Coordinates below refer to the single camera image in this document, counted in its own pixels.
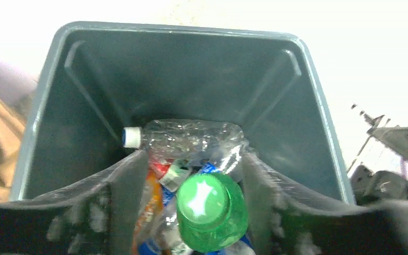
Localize tall clear bottle white cap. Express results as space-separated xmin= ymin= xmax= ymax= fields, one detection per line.
xmin=122 ymin=119 xmax=248 ymax=164

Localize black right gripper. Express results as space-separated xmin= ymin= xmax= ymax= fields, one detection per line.
xmin=350 ymin=126 xmax=408 ymax=205

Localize large orange bottle front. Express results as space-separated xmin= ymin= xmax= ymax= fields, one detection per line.
xmin=130 ymin=169 xmax=163 ymax=254

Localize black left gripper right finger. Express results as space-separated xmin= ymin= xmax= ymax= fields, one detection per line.
xmin=241 ymin=152 xmax=408 ymax=254

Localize dark green plastic bin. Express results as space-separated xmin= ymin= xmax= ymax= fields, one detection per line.
xmin=10 ymin=21 xmax=354 ymax=203

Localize green plastic bottle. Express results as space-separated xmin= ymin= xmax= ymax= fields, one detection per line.
xmin=176 ymin=172 xmax=249 ymax=253

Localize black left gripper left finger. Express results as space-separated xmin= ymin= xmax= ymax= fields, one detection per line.
xmin=0 ymin=150 xmax=148 ymax=254

